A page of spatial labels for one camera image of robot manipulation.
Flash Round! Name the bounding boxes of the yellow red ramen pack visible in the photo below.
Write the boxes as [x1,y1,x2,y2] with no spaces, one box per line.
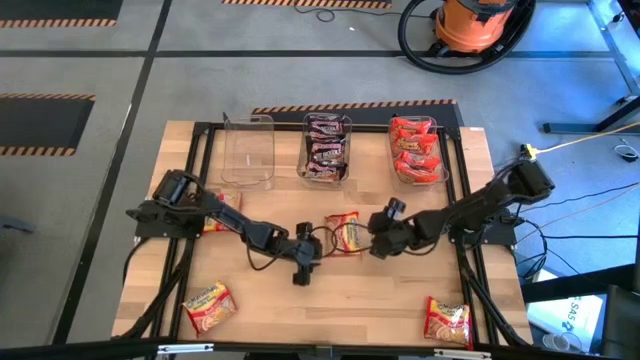
[422,295,474,350]
[202,191,244,234]
[182,279,239,338]
[323,210,363,259]

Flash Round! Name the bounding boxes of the black Fire Noodle pack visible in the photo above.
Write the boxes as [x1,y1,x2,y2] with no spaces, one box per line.
[307,127,346,144]
[308,115,346,132]
[302,160,350,184]
[304,138,350,165]

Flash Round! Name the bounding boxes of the clear plastic bin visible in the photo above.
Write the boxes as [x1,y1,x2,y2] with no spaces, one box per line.
[221,113,276,191]
[386,114,450,194]
[297,112,354,191]

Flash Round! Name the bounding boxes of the black hazard-striped floor mat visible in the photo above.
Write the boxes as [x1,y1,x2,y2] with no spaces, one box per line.
[222,0,393,10]
[0,0,125,29]
[251,98,465,132]
[0,92,96,157]

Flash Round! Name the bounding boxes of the orange shop vacuum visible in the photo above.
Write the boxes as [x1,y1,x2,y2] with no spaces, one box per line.
[433,0,519,55]
[397,0,537,76]

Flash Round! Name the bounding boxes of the black slanted beam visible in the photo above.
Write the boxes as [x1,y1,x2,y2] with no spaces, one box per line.
[519,263,640,305]

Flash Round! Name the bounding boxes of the clear plastic cups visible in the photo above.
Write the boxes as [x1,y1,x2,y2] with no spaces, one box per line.
[542,332,571,352]

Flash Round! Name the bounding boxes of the white blue printed box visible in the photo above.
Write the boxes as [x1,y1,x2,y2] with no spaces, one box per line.
[524,269,607,354]

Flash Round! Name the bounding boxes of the black aluminium beam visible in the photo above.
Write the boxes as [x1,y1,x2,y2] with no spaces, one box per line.
[0,338,640,360]

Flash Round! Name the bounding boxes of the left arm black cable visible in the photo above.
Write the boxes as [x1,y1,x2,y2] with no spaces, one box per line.
[246,222,354,272]

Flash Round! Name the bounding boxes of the black cable bundle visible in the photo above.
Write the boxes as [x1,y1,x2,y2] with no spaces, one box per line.
[119,237,196,341]
[457,247,532,349]

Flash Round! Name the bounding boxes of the silver metal bracket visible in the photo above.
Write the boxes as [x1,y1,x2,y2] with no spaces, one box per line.
[157,342,215,356]
[433,348,492,360]

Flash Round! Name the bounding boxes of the black metal table frame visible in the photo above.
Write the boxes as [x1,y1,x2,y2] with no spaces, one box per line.
[112,119,534,351]

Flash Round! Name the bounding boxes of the yellow hanging power cord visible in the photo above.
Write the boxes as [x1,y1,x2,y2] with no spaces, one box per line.
[521,120,640,161]

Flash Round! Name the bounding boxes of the black floor cable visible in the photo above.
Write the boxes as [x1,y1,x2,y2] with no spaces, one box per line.
[293,4,431,24]
[542,232,640,241]
[569,182,640,202]

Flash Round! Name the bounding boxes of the black metal desk frame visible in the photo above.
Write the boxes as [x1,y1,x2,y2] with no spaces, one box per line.
[543,0,640,135]

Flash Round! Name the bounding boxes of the white coiled cable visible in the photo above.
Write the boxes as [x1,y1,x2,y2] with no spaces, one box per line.
[613,138,640,163]

